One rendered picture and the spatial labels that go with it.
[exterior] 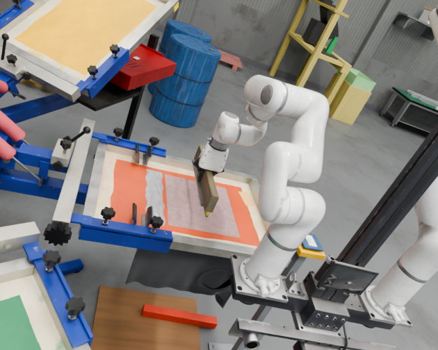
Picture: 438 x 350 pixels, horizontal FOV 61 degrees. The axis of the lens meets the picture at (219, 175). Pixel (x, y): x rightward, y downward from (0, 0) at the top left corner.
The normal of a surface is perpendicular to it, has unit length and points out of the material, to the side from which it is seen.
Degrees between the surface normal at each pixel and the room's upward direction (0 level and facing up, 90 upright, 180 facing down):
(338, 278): 90
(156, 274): 95
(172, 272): 97
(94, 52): 32
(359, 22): 90
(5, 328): 0
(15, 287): 0
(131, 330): 0
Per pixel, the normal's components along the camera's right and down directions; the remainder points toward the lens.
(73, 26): 0.14, -0.48
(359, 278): 0.07, 0.54
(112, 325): 0.36, -0.80
